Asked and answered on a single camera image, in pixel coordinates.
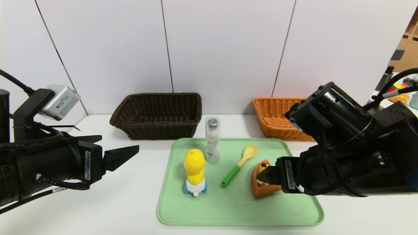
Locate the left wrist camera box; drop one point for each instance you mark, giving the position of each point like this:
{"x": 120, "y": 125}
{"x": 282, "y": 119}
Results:
{"x": 62, "y": 101}

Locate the light green plastic tray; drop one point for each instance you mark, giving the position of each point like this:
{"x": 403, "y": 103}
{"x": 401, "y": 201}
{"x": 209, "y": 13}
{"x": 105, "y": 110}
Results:
{"x": 235, "y": 205}

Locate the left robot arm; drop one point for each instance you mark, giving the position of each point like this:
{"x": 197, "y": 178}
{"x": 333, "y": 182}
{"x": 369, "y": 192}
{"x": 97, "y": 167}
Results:
{"x": 39, "y": 169}

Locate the colourful toy cube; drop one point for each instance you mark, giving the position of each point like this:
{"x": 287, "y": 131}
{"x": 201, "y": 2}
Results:
{"x": 401, "y": 87}

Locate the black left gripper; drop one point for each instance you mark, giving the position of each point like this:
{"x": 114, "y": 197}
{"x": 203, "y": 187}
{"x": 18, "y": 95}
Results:
{"x": 91, "y": 164}

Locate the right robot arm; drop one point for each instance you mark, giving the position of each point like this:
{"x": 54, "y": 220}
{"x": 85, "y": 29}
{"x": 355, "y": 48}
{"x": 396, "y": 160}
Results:
{"x": 369, "y": 169}

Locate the dark brown wicker basket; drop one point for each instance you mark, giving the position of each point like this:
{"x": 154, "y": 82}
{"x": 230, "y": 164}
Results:
{"x": 156, "y": 130}

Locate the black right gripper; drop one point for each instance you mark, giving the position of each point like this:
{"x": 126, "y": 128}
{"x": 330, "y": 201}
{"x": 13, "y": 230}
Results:
{"x": 287, "y": 175}

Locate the toy cake slice with fruit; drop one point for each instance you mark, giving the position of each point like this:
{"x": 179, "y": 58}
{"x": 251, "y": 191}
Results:
{"x": 261, "y": 191}

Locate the wooden shelf unit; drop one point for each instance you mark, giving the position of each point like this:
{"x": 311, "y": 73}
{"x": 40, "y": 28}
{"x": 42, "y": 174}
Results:
{"x": 408, "y": 57}

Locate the clear spray bottle silver cap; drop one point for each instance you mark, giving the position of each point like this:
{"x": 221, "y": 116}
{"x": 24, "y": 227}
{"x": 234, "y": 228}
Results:
{"x": 212, "y": 147}

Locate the pale green cup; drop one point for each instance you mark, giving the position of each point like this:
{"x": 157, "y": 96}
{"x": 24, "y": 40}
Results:
{"x": 414, "y": 101}

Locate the yellow duck toy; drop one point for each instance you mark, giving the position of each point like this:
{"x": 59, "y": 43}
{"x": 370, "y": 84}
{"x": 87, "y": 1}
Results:
{"x": 194, "y": 166}

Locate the orange wicker basket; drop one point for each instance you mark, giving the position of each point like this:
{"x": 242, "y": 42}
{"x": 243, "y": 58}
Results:
{"x": 274, "y": 124}

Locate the white side table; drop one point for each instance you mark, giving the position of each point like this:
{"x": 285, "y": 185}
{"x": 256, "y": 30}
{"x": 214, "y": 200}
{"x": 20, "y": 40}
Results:
{"x": 383, "y": 104}

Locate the toy bread bun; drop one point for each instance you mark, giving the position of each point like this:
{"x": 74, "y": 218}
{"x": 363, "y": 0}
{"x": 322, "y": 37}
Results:
{"x": 400, "y": 98}

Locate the black bottle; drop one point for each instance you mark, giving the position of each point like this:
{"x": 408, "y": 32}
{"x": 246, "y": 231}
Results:
{"x": 384, "y": 80}

